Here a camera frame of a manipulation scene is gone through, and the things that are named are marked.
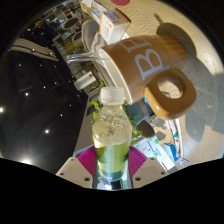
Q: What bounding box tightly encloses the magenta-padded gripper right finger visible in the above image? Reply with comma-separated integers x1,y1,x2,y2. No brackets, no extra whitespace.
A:
127,145,168,190

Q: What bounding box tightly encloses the clear green-labelled drink bottle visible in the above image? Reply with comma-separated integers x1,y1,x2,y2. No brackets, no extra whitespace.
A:
91,86,134,183

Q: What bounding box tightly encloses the white round pillar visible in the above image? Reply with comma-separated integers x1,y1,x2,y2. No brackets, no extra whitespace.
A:
73,71,98,92

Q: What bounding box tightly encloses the small upright blue white box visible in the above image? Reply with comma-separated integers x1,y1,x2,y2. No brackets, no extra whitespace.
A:
79,0,112,25

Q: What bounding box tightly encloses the flat round red coaster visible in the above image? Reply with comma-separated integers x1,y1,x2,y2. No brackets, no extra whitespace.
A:
109,0,131,7

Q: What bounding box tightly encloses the group of ceiling lights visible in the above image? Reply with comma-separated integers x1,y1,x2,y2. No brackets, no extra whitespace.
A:
0,49,84,166

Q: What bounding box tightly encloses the white orange small box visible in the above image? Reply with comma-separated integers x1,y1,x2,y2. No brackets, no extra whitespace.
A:
98,8,132,45

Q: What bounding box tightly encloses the group of wooden chairs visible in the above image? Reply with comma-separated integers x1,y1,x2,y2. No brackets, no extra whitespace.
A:
42,4,88,46

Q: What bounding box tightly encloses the tan ceramic mug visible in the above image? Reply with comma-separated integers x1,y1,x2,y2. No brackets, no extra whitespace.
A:
98,33,198,121

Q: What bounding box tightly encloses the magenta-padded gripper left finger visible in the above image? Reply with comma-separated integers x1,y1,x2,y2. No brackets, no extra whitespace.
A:
55,145,99,190

